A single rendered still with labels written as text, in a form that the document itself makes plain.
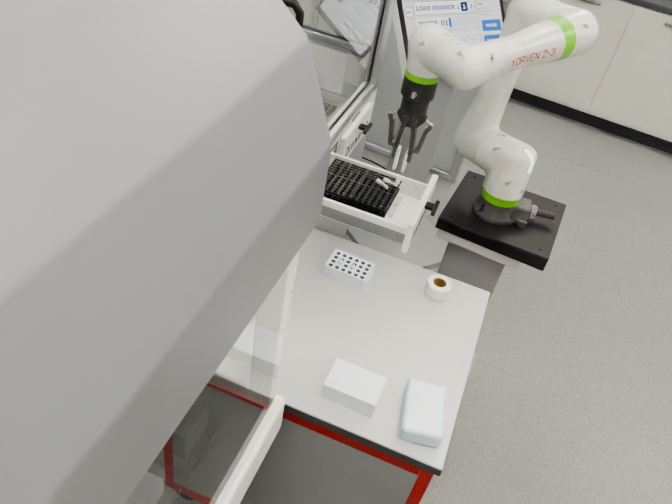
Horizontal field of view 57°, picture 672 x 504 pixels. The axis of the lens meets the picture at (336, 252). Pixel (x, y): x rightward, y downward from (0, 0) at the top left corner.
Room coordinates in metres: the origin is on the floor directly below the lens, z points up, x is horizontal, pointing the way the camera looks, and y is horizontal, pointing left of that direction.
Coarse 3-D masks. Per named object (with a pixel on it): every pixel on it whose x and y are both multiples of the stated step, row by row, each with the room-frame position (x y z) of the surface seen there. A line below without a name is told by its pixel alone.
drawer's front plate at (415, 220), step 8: (432, 176) 1.64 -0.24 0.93; (432, 184) 1.60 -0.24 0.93; (424, 192) 1.54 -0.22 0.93; (432, 192) 1.63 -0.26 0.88; (424, 200) 1.50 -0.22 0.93; (416, 208) 1.46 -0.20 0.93; (424, 208) 1.52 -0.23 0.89; (416, 216) 1.42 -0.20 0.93; (408, 224) 1.38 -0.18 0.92; (416, 224) 1.42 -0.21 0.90; (408, 232) 1.38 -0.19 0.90; (408, 240) 1.38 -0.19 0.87; (408, 248) 1.40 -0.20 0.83
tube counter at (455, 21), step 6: (444, 18) 2.46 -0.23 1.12; (450, 18) 2.47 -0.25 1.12; (456, 18) 2.49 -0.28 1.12; (462, 18) 2.50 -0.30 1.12; (468, 18) 2.52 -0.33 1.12; (474, 18) 2.54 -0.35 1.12; (444, 24) 2.44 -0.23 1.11; (450, 24) 2.46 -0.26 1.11; (456, 24) 2.47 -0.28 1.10; (462, 24) 2.49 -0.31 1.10; (468, 24) 2.51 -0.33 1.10; (474, 24) 2.52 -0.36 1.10
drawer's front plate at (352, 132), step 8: (368, 104) 2.02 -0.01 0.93; (368, 112) 1.99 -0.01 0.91; (360, 120) 1.90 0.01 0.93; (368, 120) 2.01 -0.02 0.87; (352, 128) 1.83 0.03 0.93; (344, 136) 1.77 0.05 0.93; (352, 136) 1.83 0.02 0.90; (360, 136) 1.94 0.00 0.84; (344, 144) 1.76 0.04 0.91; (344, 152) 1.77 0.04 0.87
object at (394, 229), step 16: (352, 160) 1.69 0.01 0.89; (400, 176) 1.66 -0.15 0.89; (400, 192) 1.65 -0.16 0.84; (416, 192) 1.64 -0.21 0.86; (336, 208) 1.45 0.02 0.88; (352, 208) 1.44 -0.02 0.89; (400, 208) 1.57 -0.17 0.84; (352, 224) 1.43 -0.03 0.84; (368, 224) 1.42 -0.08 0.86; (384, 224) 1.41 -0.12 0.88; (400, 224) 1.41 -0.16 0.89; (400, 240) 1.40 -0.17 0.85
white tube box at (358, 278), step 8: (336, 248) 1.37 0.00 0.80; (336, 256) 1.34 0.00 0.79; (344, 256) 1.35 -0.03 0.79; (352, 256) 1.35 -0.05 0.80; (328, 264) 1.30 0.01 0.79; (336, 264) 1.30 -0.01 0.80; (344, 264) 1.31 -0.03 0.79; (360, 264) 1.32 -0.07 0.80; (368, 264) 1.33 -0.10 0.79; (328, 272) 1.28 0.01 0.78; (336, 272) 1.28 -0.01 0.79; (344, 272) 1.27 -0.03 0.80; (352, 272) 1.28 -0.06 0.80; (360, 272) 1.29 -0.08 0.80; (368, 272) 1.30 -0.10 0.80; (344, 280) 1.27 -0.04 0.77; (352, 280) 1.26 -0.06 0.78; (360, 280) 1.26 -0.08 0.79; (368, 280) 1.30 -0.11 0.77; (360, 288) 1.26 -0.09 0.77
